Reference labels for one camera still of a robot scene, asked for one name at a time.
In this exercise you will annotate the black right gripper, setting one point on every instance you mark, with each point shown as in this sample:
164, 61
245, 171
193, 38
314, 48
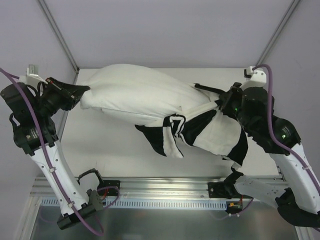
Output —
228, 95

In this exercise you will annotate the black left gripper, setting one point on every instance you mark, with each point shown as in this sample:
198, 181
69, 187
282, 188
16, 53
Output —
63, 92

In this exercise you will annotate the black white checkered pillowcase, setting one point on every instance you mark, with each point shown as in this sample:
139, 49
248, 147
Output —
205, 127

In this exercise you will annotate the white pillow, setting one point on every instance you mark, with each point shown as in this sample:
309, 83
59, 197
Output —
138, 94

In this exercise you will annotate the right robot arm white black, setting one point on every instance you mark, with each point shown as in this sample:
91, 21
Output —
299, 202

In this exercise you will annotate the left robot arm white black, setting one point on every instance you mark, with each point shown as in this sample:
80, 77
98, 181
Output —
35, 133

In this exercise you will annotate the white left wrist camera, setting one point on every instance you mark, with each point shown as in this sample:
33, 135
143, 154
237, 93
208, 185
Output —
31, 75

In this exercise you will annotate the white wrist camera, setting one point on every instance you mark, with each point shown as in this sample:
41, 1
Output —
31, 75
253, 78

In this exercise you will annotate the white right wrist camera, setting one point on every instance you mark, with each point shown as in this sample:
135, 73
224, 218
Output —
253, 78

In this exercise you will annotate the aluminium frame post left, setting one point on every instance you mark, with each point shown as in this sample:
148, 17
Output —
58, 34

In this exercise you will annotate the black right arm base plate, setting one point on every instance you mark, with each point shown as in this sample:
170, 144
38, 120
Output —
224, 191

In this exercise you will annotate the aluminium mounting rail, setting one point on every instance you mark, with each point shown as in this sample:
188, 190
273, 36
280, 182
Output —
165, 188

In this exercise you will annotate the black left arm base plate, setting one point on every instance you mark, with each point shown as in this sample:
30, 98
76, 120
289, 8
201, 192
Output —
109, 188

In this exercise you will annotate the white slotted cable duct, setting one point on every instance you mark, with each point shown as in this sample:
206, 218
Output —
170, 204

